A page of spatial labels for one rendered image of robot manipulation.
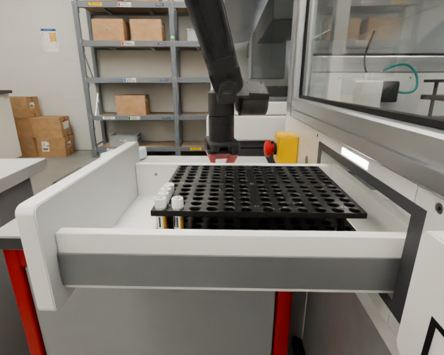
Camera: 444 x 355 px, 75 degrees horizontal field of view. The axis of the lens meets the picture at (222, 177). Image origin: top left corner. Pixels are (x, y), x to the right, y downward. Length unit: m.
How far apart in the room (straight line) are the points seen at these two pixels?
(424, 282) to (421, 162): 0.10
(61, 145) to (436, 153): 4.71
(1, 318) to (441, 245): 1.30
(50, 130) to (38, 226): 4.56
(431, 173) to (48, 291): 0.34
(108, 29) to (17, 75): 1.67
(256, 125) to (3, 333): 1.19
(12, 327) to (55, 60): 4.23
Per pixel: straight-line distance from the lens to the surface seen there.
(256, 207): 0.31
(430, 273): 0.25
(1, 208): 1.14
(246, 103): 0.63
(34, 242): 0.30
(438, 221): 0.27
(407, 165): 0.30
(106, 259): 0.30
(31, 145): 5.00
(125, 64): 4.79
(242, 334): 0.69
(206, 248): 0.28
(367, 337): 0.44
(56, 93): 5.16
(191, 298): 0.63
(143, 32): 4.31
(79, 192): 0.35
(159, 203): 0.31
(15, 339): 1.40
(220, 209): 0.31
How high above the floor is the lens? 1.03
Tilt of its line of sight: 18 degrees down
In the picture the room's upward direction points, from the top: straight up
